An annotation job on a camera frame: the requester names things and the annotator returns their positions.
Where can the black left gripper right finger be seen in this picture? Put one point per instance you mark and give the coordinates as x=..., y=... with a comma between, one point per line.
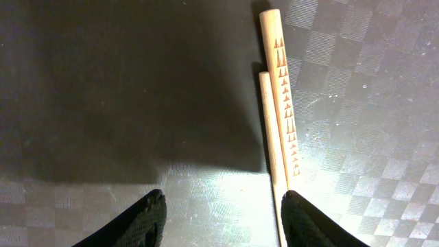
x=305, y=225

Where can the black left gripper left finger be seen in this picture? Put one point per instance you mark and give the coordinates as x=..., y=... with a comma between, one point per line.
x=140, y=225

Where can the wooden chopstick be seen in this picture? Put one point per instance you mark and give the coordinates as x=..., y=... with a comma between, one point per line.
x=279, y=186
x=276, y=57

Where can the brown serving tray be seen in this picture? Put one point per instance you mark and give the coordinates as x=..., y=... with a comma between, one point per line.
x=104, y=101

